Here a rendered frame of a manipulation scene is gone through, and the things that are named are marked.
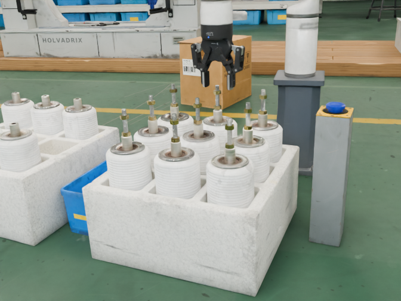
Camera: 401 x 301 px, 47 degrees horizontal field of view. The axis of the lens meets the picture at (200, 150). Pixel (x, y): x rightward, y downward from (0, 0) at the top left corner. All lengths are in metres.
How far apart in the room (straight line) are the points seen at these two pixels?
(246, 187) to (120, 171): 0.27
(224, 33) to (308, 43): 0.38
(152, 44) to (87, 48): 0.47
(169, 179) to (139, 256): 0.19
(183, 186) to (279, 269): 0.28
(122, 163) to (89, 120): 0.38
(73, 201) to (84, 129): 0.25
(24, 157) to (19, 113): 0.33
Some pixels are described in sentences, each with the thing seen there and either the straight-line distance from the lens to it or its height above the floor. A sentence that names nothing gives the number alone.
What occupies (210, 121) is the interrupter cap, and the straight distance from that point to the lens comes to 1.16.
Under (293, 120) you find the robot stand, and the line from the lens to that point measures 1.42.
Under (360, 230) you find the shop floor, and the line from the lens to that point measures 1.21.
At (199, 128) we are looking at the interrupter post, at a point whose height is 0.27.
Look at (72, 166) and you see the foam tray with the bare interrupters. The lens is 1.25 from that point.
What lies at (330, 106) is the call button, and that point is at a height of 0.33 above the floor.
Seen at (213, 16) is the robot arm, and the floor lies 0.51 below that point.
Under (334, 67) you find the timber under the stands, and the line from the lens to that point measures 2.85.
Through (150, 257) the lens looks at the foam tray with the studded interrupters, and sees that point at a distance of 1.01.
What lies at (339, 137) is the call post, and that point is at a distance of 1.01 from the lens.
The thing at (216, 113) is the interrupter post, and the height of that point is 0.27.
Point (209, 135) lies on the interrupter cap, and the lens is 1.05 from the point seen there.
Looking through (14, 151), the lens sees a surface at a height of 0.23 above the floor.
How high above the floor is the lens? 0.60
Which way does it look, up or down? 21 degrees down
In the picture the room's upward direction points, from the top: 2 degrees counter-clockwise
